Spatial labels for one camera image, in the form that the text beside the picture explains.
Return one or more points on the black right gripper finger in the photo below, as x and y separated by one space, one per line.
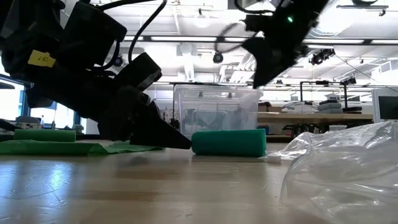
267 65

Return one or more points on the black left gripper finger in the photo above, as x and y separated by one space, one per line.
158 133

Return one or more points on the green bandage roll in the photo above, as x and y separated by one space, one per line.
228 143

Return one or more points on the large clear plastic bag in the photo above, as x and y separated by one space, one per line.
342 174

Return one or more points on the long unrolled green bandage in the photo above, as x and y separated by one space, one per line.
46 147

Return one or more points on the clear plastic storage box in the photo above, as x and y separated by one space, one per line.
217 105

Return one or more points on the wooden workbench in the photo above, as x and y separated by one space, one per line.
311 117

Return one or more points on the long ceiling light strip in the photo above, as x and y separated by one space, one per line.
183 39

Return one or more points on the computer monitor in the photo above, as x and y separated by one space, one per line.
387 107

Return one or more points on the black ceiling camera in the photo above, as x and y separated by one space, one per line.
217 58
321 56

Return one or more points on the black aluminium rig frame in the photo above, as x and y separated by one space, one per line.
88 137

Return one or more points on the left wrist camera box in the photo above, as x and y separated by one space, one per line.
140 73

